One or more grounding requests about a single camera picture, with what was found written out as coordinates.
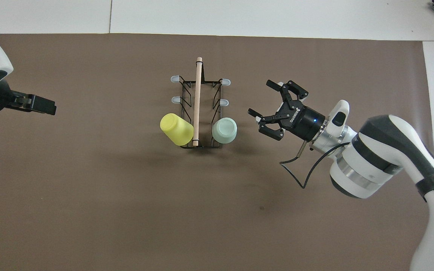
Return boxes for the yellow plastic cup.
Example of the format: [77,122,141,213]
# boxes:
[160,113,194,146]

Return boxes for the pale green plastic cup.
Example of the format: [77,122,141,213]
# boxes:
[211,117,238,144]

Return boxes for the black wire cup rack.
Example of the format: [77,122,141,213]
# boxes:
[170,56,231,149]

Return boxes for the brown table mat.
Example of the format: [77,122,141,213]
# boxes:
[0,33,434,271]

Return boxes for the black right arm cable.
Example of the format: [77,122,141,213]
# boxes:
[279,141,350,189]

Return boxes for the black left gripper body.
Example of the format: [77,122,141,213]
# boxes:
[0,81,29,115]

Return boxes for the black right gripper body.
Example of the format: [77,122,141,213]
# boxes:
[275,102,329,142]

